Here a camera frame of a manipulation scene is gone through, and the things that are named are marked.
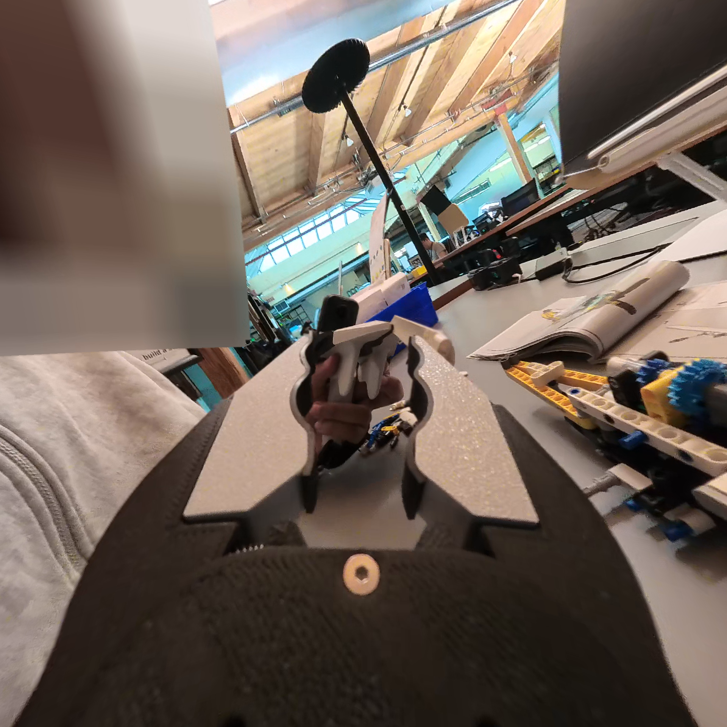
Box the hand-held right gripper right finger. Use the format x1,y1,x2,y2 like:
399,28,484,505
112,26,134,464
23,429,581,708
400,335,540,529

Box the person's grey hoodie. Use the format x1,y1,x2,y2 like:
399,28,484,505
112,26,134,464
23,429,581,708
0,351,208,727

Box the white cardboard box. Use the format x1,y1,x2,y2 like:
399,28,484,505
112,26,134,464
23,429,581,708
348,271,411,319

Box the white sign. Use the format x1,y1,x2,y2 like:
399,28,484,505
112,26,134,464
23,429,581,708
128,348,200,387

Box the black cable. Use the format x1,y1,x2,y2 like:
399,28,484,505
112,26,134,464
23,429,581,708
562,244,665,285

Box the tall white banner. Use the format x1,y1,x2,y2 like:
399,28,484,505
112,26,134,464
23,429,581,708
369,193,395,285

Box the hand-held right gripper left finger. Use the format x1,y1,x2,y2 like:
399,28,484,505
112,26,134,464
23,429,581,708
182,331,324,524

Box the black power adapter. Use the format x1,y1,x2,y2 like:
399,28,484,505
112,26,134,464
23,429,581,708
534,253,574,282

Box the open instruction booklet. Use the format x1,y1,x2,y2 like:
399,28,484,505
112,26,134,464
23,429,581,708
467,260,727,364

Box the blue plastic bin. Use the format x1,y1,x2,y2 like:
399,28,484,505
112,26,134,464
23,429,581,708
363,283,439,330

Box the black pole with round disc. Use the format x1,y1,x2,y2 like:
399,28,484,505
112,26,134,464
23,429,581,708
301,39,445,286

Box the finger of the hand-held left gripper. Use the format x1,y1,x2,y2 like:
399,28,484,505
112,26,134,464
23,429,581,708
391,315,456,365

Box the person's left hand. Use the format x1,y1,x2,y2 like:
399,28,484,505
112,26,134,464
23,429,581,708
309,358,405,452

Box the long wooden desk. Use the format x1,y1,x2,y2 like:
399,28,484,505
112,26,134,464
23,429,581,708
437,136,727,285

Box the black device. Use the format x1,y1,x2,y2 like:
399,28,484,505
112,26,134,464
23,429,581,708
470,256,523,292

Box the pile of loose lego pieces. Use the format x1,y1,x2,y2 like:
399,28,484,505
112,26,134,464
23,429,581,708
358,400,422,456

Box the yellow and white lego model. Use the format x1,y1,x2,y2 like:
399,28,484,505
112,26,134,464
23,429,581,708
502,349,727,543

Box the dark monitor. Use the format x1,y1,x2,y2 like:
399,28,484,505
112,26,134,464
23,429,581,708
558,0,727,174

